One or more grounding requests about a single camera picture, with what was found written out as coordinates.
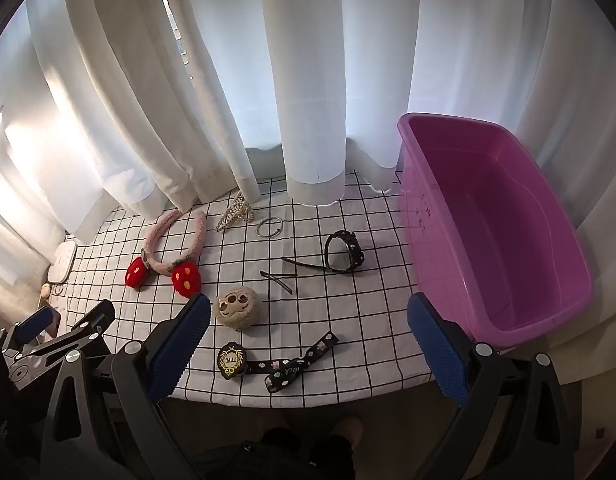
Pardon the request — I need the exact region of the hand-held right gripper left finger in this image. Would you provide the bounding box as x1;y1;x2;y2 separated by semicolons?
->
40;292;213;480

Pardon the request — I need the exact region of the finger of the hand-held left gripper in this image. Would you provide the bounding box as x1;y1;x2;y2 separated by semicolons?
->
3;306;62;358
18;299;116;376

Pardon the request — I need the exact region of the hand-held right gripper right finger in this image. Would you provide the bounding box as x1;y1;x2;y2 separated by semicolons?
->
407;292;576;480

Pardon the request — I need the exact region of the beige plush face hair clip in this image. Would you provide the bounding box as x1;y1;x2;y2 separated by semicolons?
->
212;283;261;332

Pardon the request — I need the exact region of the purple plastic basin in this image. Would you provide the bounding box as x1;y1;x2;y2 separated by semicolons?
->
397;111;594;347

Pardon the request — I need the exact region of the brown hair clip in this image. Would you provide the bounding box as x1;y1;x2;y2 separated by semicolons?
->
280;255;339;272
259;269;298;294

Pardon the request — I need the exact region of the white flat device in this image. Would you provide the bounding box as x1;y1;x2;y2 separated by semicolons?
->
47;240;78;284

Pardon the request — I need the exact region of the white black grid tablecloth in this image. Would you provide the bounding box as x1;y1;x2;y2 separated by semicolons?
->
40;169;437;404

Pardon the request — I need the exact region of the pink fuzzy strawberry headband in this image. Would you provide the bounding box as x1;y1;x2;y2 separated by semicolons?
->
126;208;207;295

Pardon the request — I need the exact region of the pearl hair claw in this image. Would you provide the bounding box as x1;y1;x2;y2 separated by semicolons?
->
216;190;255;234

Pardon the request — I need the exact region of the white sheer curtain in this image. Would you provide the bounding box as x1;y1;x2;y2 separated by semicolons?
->
0;0;156;256
255;0;616;228

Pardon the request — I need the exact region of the cream curtain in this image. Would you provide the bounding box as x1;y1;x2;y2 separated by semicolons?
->
63;0;262;221

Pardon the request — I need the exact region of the black printed lanyard with badge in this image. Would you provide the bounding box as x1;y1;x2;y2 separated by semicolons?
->
216;330;340;394

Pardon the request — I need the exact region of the black studded bracelet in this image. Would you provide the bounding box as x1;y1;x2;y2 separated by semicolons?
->
323;229;365;275

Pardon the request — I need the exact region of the metal ring bracelet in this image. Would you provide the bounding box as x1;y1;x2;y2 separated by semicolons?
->
255;216;283;240

